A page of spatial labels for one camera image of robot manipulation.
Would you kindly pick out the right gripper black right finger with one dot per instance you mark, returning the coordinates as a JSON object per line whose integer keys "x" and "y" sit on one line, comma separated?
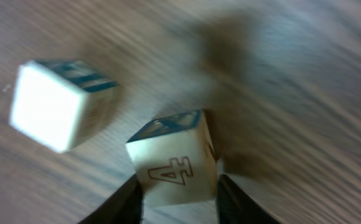
{"x": 234, "y": 206}

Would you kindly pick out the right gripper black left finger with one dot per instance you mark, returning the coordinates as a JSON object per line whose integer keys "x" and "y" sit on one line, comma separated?
{"x": 124, "y": 206}

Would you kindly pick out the natural block number 4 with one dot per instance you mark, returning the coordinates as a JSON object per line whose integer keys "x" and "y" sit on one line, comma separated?
{"x": 174, "y": 159}

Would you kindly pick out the natural block letter B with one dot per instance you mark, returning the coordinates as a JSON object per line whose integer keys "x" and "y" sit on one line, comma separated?
{"x": 61, "y": 103}

